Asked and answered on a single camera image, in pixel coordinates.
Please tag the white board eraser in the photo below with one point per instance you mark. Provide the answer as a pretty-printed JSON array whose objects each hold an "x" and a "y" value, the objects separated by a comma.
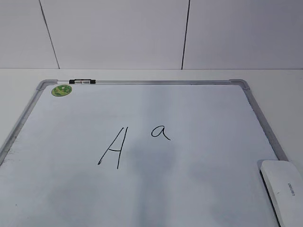
[{"x": 285, "y": 188}]

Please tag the white board with aluminium frame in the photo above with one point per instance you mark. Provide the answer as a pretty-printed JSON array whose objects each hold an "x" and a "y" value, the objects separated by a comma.
[{"x": 139, "y": 154}]

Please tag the black clear pen holder clip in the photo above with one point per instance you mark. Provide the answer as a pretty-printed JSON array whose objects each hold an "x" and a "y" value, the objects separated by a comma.
[{"x": 82, "y": 81}]

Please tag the round green sticker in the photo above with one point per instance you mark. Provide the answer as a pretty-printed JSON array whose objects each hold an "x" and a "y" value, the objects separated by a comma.
[{"x": 61, "y": 90}]

